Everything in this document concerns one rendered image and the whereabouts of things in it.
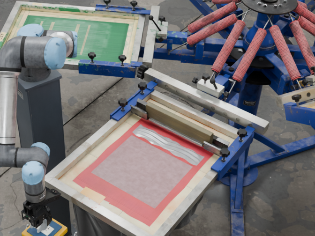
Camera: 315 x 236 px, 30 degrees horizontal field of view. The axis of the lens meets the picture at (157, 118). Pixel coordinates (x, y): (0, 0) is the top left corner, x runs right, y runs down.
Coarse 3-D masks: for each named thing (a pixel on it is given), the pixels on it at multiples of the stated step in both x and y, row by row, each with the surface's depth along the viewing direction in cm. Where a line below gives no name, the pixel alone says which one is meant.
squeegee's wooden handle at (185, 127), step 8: (152, 104) 277; (152, 112) 278; (160, 112) 274; (168, 112) 274; (160, 120) 277; (168, 120) 274; (176, 120) 271; (184, 120) 270; (176, 128) 274; (184, 128) 271; (192, 128) 267; (200, 128) 266; (192, 136) 270; (200, 136) 267; (208, 136) 264
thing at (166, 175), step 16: (192, 144) 274; (160, 160) 265; (176, 160) 265; (144, 176) 257; (160, 176) 257; (176, 176) 258; (192, 176) 258; (128, 192) 249; (144, 192) 250; (160, 192) 250; (176, 192) 251; (128, 208) 243; (144, 208) 243; (160, 208) 244
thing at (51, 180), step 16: (160, 96) 293; (128, 112) 283; (192, 112) 285; (112, 128) 276; (224, 128) 278; (96, 144) 269; (64, 160) 257; (48, 176) 250; (208, 176) 254; (64, 192) 243; (192, 192) 247; (96, 208) 238; (176, 208) 240; (112, 224) 235; (128, 224) 233; (176, 224) 237
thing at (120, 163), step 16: (160, 128) 281; (112, 144) 271; (128, 144) 271; (144, 144) 272; (96, 160) 263; (112, 160) 263; (128, 160) 264; (144, 160) 264; (80, 176) 255; (96, 176) 256; (112, 176) 256; (128, 176) 256; (112, 192) 249
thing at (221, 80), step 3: (219, 75) 300; (216, 78) 298; (219, 78) 298; (222, 78) 298; (225, 78) 298; (216, 81) 296; (219, 81) 296; (222, 81) 296; (225, 81) 296; (228, 81) 299; (222, 84) 295; (225, 84) 297; (225, 87) 299; (207, 93) 289
